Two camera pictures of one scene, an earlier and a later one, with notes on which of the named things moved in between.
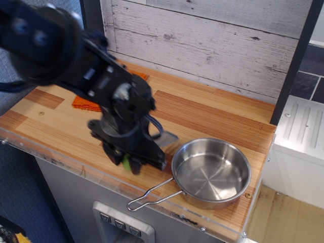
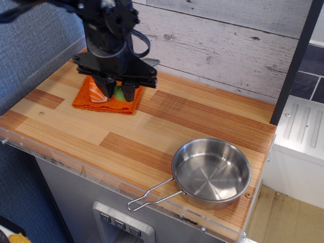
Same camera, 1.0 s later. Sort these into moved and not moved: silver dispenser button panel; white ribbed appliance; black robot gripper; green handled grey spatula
Moved: black robot gripper; green handled grey spatula
Not moved: white ribbed appliance; silver dispenser button panel
